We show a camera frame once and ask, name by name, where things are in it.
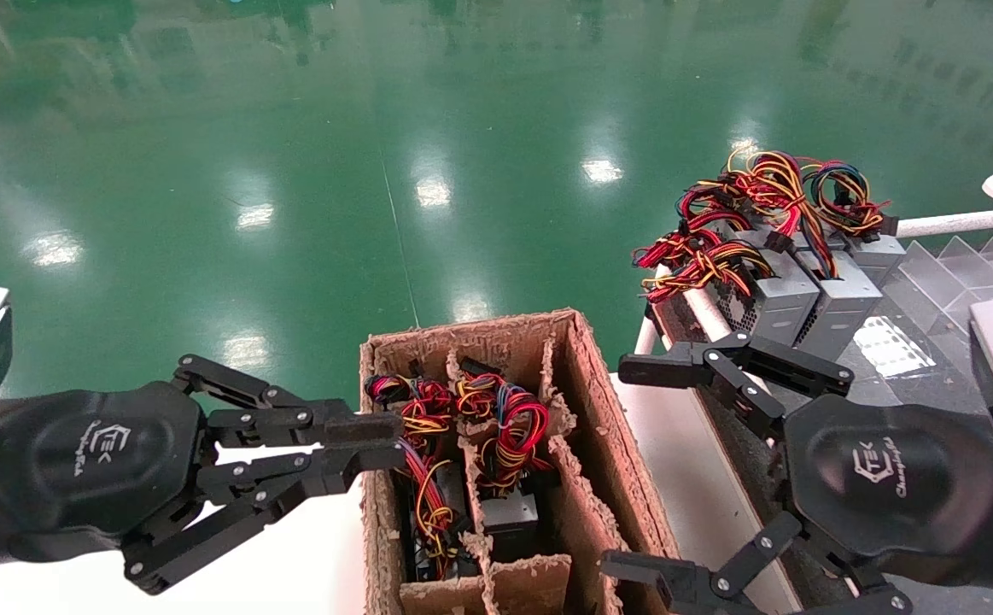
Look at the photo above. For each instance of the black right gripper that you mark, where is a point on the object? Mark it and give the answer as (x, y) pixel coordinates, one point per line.
(889, 478)

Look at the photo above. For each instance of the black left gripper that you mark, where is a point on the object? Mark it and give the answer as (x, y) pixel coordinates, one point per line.
(95, 461)

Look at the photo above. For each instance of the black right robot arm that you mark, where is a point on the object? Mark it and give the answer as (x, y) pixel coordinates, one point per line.
(974, 598)

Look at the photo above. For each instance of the brown cardboard divider box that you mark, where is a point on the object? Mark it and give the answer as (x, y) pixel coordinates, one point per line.
(607, 461)

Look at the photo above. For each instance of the short white support tube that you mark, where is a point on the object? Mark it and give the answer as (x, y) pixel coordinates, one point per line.
(646, 337)

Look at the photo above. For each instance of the black conveyor belt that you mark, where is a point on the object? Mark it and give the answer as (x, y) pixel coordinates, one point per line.
(931, 380)

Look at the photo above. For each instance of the clear plastic divider rack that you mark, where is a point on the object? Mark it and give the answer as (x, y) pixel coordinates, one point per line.
(966, 269)

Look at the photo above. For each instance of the white rod with black cap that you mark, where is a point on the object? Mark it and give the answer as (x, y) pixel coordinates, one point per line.
(957, 223)

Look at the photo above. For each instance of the long white rail tube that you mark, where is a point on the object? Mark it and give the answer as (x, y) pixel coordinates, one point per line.
(705, 312)

